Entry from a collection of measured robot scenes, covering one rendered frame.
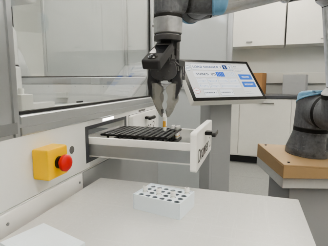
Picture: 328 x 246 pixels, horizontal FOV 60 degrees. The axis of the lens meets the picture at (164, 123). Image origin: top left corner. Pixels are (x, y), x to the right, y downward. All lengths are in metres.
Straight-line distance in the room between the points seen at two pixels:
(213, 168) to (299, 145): 0.83
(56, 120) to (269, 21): 3.69
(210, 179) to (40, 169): 1.31
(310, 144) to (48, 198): 0.84
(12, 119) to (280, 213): 0.63
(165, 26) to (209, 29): 1.87
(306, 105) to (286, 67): 3.42
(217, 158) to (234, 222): 1.19
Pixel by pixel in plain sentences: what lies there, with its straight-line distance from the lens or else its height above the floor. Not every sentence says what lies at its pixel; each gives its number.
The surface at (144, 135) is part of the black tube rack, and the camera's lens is 0.87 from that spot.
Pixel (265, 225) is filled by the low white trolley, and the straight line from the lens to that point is 0.68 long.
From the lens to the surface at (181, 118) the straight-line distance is 2.66.
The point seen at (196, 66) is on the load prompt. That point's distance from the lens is 1.76.
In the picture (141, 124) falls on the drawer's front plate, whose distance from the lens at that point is 1.24.
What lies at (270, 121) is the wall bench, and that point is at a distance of 3.81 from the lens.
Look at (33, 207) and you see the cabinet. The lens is 0.75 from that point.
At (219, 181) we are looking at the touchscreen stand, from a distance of 1.89.
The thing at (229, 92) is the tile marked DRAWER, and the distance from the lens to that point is 1.73.
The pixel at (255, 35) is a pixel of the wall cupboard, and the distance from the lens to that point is 4.19.
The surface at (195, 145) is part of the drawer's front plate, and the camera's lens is 0.76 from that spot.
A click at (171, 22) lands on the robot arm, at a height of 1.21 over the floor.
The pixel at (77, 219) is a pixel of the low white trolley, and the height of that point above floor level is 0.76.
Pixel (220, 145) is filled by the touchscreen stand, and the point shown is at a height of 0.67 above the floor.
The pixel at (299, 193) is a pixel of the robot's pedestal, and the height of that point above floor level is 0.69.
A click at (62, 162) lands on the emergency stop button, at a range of 0.69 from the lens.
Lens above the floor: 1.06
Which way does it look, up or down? 8 degrees down
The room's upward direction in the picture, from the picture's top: straight up
